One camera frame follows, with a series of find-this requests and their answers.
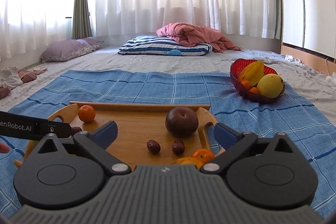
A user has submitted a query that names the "green curtain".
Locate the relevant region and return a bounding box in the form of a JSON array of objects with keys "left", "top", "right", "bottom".
[{"left": 72, "top": 0, "right": 92, "bottom": 39}]

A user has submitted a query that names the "small orange in bowl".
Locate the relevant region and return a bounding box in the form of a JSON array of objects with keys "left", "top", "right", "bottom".
[
  {"left": 240, "top": 80, "right": 252, "bottom": 90},
  {"left": 249, "top": 87, "right": 260, "bottom": 94}
]

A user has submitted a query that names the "purple pillow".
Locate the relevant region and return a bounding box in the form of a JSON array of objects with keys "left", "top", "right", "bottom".
[{"left": 40, "top": 38, "right": 104, "bottom": 63}]

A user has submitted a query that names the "yellow starfruit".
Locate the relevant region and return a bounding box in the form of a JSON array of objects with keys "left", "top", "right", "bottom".
[{"left": 238, "top": 61, "right": 264, "bottom": 87}]

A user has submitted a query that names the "dark purple plum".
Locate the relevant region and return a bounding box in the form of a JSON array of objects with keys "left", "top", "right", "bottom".
[{"left": 165, "top": 107, "right": 199, "bottom": 138}]

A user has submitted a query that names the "blue checked blanket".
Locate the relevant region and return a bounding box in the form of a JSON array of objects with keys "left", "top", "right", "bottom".
[{"left": 10, "top": 71, "right": 335, "bottom": 217}]

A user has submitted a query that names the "green apple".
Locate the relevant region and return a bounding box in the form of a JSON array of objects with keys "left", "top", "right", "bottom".
[{"left": 24, "top": 140, "right": 39, "bottom": 160}]

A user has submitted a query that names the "large orange fruit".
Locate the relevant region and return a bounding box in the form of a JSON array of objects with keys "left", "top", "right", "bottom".
[{"left": 171, "top": 157, "right": 204, "bottom": 169}]

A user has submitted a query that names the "pile of clothes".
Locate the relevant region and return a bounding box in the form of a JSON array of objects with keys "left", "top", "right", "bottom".
[{"left": 0, "top": 67, "right": 47, "bottom": 99}]

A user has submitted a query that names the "yellow mango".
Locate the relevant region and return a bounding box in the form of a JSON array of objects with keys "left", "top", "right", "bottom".
[{"left": 257, "top": 73, "right": 284, "bottom": 99}]

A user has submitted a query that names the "pink crumpled blanket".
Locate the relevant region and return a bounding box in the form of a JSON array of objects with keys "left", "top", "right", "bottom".
[{"left": 156, "top": 23, "right": 241, "bottom": 52}]

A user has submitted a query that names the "blue striped pillow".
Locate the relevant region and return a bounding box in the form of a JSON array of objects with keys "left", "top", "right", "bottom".
[{"left": 118, "top": 35, "right": 213, "bottom": 56}]

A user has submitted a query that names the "wooden serving tray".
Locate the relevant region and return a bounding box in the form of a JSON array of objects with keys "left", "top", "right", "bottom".
[{"left": 12, "top": 101, "right": 227, "bottom": 171}]

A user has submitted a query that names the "white bed sheet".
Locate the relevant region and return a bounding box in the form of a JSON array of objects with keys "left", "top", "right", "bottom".
[{"left": 1, "top": 47, "right": 335, "bottom": 117}]

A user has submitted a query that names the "person left hand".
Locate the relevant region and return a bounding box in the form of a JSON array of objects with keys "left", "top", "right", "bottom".
[{"left": 0, "top": 143, "right": 10, "bottom": 153}]

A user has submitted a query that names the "small mandarin orange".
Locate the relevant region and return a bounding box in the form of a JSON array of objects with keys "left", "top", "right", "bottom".
[
  {"left": 191, "top": 148, "right": 215, "bottom": 164},
  {"left": 77, "top": 105, "right": 96, "bottom": 123}
]

